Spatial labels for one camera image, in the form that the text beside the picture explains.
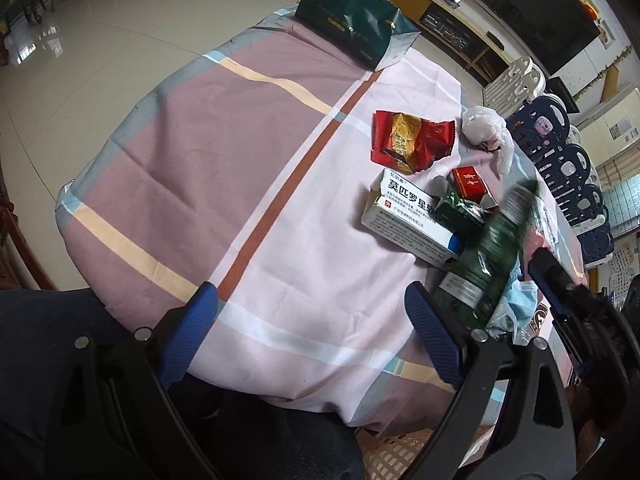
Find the brown patterned packet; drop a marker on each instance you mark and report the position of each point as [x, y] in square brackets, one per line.
[537, 320]

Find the red-brown wooden chair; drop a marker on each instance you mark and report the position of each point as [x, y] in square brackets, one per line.
[20, 240]

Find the person's dark trousers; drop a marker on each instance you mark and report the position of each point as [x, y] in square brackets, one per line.
[30, 360]

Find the black television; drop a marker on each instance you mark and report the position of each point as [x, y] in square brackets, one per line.
[550, 25]

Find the beige plastic basket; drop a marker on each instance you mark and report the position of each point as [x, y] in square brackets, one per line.
[400, 455]

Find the checked pink tablecloth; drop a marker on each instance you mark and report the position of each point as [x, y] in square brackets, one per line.
[200, 160]

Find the green packet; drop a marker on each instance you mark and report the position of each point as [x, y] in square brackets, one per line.
[460, 210]

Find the person's right forearm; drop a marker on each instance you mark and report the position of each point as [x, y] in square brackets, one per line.
[587, 425]

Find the small red box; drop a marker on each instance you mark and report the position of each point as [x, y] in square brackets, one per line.
[467, 180]

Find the white medicine box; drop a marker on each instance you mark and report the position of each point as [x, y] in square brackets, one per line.
[400, 220]

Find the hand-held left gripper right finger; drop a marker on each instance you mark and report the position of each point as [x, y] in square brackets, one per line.
[430, 330]

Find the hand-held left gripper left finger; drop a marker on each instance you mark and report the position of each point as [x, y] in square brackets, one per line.
[192, 320]

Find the green plastic bottle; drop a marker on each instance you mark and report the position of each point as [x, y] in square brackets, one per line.
[485, 255]

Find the dark green gift bag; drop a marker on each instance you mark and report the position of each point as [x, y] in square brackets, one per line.
[345, 15]

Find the white plastic bag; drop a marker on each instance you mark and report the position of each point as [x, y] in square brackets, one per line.
[480, 122]

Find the black router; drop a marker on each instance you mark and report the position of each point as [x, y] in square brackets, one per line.
[495, 39]

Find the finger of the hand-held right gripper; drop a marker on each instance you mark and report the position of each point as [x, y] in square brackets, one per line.
[547, 270]

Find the red snack wrapper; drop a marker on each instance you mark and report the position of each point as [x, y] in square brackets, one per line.
[425, 145]

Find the blue face mask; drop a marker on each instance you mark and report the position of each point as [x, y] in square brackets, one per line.
[522, 300]

